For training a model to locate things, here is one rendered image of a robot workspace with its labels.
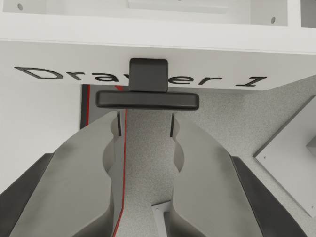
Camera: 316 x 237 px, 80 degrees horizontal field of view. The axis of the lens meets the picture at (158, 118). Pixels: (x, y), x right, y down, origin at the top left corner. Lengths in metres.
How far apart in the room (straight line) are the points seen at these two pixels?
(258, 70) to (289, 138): 1.10
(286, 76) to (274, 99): 1.07
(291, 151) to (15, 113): 1.22
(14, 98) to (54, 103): 0.06
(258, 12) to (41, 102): 0.30
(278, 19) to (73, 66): 0.18
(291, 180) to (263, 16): 1.13
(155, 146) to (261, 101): 0.65
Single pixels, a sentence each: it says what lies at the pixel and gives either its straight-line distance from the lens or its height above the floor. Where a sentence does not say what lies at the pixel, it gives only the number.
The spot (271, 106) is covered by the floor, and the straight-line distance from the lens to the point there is 1.26.
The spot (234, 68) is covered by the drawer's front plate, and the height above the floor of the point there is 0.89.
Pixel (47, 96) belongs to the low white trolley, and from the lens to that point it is 0.32.
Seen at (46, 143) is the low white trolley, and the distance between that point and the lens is 0.32.
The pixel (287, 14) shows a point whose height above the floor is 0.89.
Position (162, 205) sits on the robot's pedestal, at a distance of 1.11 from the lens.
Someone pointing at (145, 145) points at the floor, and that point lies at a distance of 1.05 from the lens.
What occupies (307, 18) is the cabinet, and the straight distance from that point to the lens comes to 0.45.
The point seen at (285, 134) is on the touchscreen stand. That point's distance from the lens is 1.26.
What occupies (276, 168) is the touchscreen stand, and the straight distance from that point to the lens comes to 1.24.
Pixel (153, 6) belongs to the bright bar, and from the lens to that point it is 0.24.
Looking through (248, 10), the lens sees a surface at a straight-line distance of 0.27.
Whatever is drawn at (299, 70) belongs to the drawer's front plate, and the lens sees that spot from 0.20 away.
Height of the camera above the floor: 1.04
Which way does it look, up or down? 86 degrees down
